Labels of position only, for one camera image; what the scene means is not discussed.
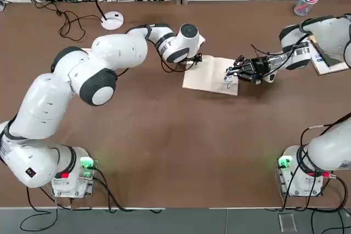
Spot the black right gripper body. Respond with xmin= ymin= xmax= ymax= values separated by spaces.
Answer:
xmin=251 ymin=56 xmax=270 ymax=78

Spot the cream paper notebook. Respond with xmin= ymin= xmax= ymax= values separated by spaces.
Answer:
xmin=182 ymin=54 xmax=239 ymax=97

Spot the white book with blue print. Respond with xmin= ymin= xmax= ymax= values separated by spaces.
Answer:
xmin=309 ymin=38 xmax=351 ymax=76

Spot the clear pen cup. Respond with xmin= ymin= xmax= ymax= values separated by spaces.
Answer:
xmin=293 ymin=0 xmax=321 ymax=17

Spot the white desk lamp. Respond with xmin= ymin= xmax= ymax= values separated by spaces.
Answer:
xmin=94 ymin=0 xmax=130 ymax=31

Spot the metal floor socket plate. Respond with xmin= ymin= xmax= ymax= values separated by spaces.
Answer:
xmin=278 ymin=213 xmax=297 ymax=232

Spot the black lamp cable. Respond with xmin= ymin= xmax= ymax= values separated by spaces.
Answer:
xmin=53 ymin=1 xmax=104 ymax=43

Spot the black left arm base cable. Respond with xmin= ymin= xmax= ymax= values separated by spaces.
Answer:
xmin=19 ymin=159 xmax=163 ymax=232

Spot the black arm base cable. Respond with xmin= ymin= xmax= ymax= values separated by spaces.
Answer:
xmin=281 ymin=116 xmax=351 ymax=234
xmin=19 ymin=159 xmax=163 ymax=232

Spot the black right arm base cable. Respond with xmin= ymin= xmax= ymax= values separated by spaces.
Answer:
xmin=281 ymin=116 xmax=351 ymax=234

